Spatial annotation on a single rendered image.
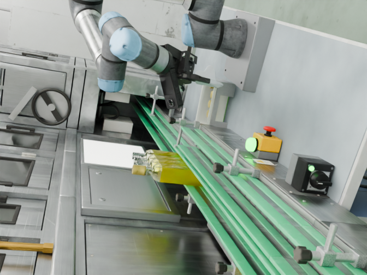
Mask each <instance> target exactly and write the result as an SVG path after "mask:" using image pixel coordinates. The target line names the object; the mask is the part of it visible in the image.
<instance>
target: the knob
mask: <svg viewBox="0 0 367 275"><path fill-rule="evenodd" d="M310 185H311V186H312V187H314V188H316V189H318V190H322V189H325V188H326V187H327V186H329V187H331V186H332V183H331V182H330V181H329V177H328V176H327V175H326V174H325V173H324V172H322V171H316V172H314V173H313V174H312V175H311V177H310Z"/></svg>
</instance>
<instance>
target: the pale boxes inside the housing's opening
mask: <svg viewBox="0 0 367 275"><path fill-rule="evenodd" d="M103 97H104V99H105V100H112V101H119V102H123V103H129V99H130V94H127V93H120V92H115V93H113V92H111V93H110V92H106V91H104V92H103ZM114 116H115V115H107V114H103V116H102V118H104V120H103V121H102V123H101V124H102V129H103V130H106V131H114V132H119V133H127V134H131V133H132V128H133V122H132V121H131V119H130V118H129V117H122V116H119V117H118V118H116V119H108V118H109V117H114Z"/></svg>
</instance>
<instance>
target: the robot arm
mask: <svg viewBox="0 0 367 275"><path fill-rule="evenodd" d="M68 1H69V8H70V12H71V15H72V19H73V21H74V24H75V27H76V29H77V30H78V32H79V33H81V34H82V35H83V37H84V40H85V42H86V45H87V47H88V49H89V51H90V54H91V56H92V58H93V61H94V63H95V65H96V67H97V70H98V72H99V76H98V86H99V88H100V89H102V90H103V91H106V92H110V93H111V92H113V93H115V92H118V91H120V90H122V88H123V83H124V80H125V74H126V68H127V62H129V63H131V64H134V65H136V66H138V67H140V68H143V69H145V70H147V71H149V72H151V73H153V74H157V75H159V78H160V81H161V85H162V90H163V94H164V98H165V103H166V106H167V109H178V108H180V107H182V106H183V101H182V97H181V93H180V91H182V92H184V90H185V88H184V86H183V85H186V84H191V83H192V81H193V82H195V83H196V84H199V85H206V86H209V87H214V88H219V87H222V86H223V84H222V83H220V82H218V81H216V77H215V70H214V67H213V66H211V65H209V66H207V67H206V69H205V70H204V71H201V70H198V71H196V73H195V74H193V71H194V65H195V64H197V58H198V57H197V56H195V55H194V54H192V53H190V52H188V51H180V50H179V49H177V48H175V47H173V46H171V45H170V44H165V45H158V44H156V43H154V42H152V41H150V40H148V39H146V38H145V37H143V36H142V35H141V34H140V33H139V32H138V31H137V30H136V29H135V28H134V27H133V26H132V25H131V24H130V23H129V22H128V20H127V19H126V18H125V17H123V16H122V15H121V14H120V13H118V12H115V11H110V12H107V13H105V14H104V15H103V16H102V5H103V0H68ZM153 1H160V2H166V3H172V4H179V5H182V6H183V7H184V9H185V10H188V11H189V13H188V14H187V13H186V14H184V15H183V17H182V25H181V37H182V42H183V44H184V45H186V46H190V47H193V48H195V47H196V48H201V49H208V50H215V51H219V52H221V53H223V54H225V55H227V56H229V57H231V58H239V57H240V56H241V54H242V52H243V50H244V48H245V44H246V39H247V22H246V20H245V19H240V18H237V19H230V20H220V16H221V12H222V9H223V5H224V2H225V0H153ZM184 53H185V55H184V56H182V55H183V54H184ZM189 54H190V55H192V56H194V61H192V60H193V58H192V57H189Z"/></svg>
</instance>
